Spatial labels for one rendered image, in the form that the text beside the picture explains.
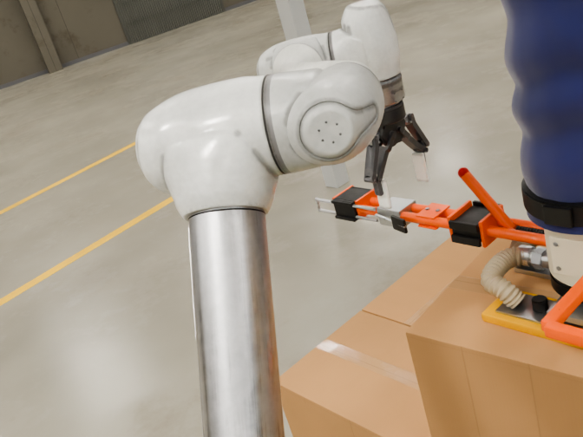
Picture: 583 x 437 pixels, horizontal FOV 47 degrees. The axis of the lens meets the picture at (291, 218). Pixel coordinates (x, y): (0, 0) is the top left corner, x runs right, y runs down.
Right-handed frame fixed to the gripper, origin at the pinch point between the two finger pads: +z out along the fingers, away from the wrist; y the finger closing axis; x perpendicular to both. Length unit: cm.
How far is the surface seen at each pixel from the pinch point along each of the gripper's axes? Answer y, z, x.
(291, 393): -20, 60, 41
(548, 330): -26, 6, -47
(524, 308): -9.2, 16.9, -32.1
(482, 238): -3.0, 7.0, -20.8
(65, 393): -41, 114, 204
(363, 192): 2.4, 3.9, 15.4
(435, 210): 1.2, 4.9, -6.5
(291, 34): 179, 6, 232
